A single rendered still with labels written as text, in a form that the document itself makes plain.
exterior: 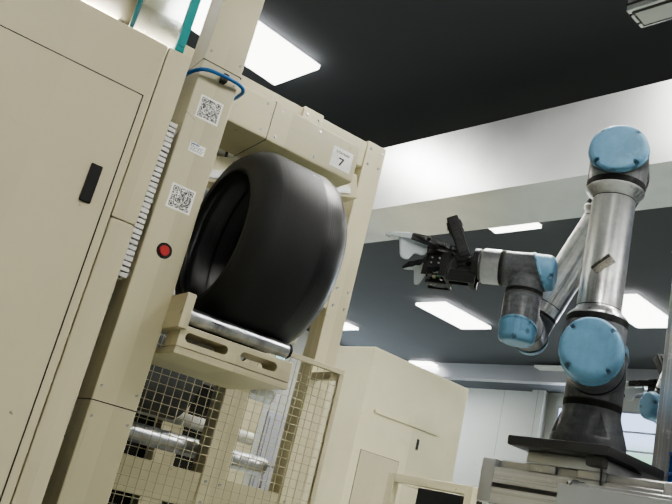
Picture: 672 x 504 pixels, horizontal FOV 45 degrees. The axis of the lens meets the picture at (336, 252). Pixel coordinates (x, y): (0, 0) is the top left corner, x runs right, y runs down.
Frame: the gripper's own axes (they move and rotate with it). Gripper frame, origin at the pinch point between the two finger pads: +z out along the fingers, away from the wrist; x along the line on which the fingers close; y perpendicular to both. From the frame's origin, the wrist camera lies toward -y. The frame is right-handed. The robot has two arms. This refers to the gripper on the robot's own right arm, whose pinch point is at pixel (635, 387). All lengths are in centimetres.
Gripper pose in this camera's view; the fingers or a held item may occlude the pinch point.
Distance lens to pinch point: 266.3
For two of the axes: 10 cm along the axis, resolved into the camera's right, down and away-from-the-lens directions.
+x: 9.5, 1.8, 2.6
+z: -3.0, 2.3, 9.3
